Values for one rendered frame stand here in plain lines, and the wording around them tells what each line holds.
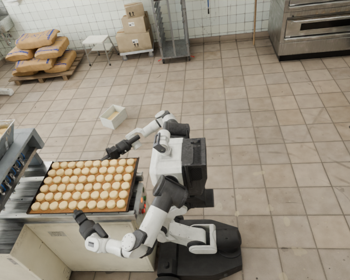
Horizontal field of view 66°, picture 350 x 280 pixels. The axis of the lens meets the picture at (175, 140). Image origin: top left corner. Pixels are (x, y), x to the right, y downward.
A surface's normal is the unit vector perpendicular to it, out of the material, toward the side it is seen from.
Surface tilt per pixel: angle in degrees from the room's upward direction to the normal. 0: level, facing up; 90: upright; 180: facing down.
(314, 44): 92
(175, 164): 1
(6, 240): 0
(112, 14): 90
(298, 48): 90
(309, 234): 0
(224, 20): 90
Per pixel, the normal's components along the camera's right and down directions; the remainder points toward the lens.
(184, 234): 0.43, -0.64
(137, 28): -0.14, 0.73
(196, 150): -0.15, -0.72
